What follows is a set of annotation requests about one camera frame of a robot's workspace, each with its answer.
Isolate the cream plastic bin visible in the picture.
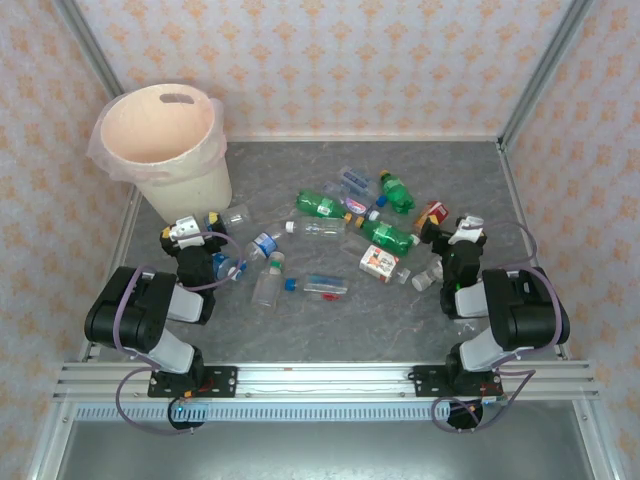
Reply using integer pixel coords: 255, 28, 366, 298
99, 83, 234, 225

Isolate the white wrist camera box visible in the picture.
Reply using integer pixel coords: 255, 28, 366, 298
167, 214, 207, 249
448, 214, 486, 246

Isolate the grey metal shelf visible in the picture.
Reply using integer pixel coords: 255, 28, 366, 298
29, 399, 616, 480

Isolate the small green bottle yellow cap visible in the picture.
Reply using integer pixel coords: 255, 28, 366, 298
378, 169, 417, 215

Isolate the white red drink carton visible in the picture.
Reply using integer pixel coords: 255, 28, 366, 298
359, 243, 401, 284

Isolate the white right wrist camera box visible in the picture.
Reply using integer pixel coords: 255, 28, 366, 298
448, 214, 486, 246

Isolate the clear bottle purple label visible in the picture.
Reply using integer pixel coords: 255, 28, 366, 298
322, 180, 380, 221

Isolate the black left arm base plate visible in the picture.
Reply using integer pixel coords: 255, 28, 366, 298
147, 365, 239, 399

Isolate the clear bottle green label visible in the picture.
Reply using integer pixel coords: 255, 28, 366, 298
251, 252, 286, 309

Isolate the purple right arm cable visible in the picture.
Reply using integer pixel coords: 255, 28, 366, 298
430, 220, 569, 435

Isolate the clear soda water bottle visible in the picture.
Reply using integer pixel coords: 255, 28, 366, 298
338, 166, 389, 208

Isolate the short clear bottle white cap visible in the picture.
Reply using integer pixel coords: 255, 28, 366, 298
394, 254, 446, 294

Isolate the clear bottle wide blue label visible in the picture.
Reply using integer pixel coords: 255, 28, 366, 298
243, 230, 284, 262

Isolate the aluminium frame post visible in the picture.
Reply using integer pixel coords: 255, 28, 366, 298
499, 0, 596, 146
52, 0, 126, 96

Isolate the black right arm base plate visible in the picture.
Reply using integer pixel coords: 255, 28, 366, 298
412, 365, 506, 399

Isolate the red drink can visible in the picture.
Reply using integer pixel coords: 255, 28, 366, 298
413, 200, 450, 232

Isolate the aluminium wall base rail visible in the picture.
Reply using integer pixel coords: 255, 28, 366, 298
224, 133, 504, 144

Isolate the large green bottle white label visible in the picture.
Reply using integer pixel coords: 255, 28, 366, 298
294, 189, 353, 222

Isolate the clear bottle blue cap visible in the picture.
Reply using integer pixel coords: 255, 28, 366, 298
210, 252, 249, 281

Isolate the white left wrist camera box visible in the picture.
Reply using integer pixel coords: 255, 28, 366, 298
167, 214, 207, 249

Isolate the grey slotted cable duct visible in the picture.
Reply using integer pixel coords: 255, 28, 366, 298
74, 403, 451, 422

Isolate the aluminium mounting rail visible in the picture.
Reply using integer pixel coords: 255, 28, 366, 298
52, 362, 599, 401

